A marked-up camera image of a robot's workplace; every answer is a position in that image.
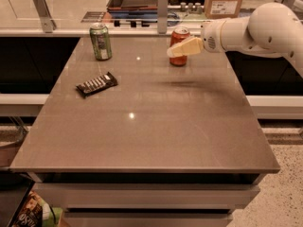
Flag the cardboard box with label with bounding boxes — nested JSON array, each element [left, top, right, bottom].
[[205, 0, 242, 19]]

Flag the grey drawer cabinet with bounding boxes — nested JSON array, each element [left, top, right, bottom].
[[29, 172, 264, 227]]

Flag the black chocolate bar wrapper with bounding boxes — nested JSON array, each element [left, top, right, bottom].
[[76, 72, 118, 97]]

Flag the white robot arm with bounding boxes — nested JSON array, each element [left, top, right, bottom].
[[167, 3, 303, 77]]

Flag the grey metal post centre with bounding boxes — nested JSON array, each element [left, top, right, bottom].
[[157, 0, 168, 34]]

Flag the grey metal post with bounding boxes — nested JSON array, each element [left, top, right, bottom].
[[32, 0, 57, 33], [157, 0, 168, 34]]

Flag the red coke can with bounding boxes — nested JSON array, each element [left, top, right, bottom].
[[169, 26, 190, 66]]

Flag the snack bag lower left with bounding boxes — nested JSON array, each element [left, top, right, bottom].
[[12, 191, 62, 227]]

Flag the grey metal post left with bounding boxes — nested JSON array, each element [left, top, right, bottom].
[[32, 0, 57, 33]]

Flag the green soda can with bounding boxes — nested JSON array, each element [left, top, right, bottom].
[[89, 23, 112, 61]]

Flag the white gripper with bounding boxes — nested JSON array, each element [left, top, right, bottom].
[[167, 19, 225, 58]]

